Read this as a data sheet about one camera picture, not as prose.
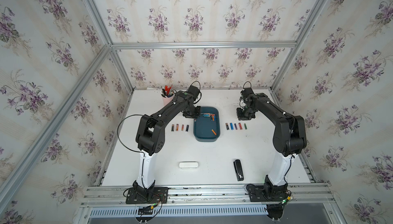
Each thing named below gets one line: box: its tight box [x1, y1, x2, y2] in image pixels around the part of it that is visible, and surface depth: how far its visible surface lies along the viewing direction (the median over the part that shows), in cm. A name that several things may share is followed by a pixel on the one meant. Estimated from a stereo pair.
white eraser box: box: [179, 161, 199, 170], surface depth 82 cm
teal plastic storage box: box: [192, 106, 221, 143], surface depth 101 cm
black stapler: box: [233, 159, 245, 182], surface depth 80 cm
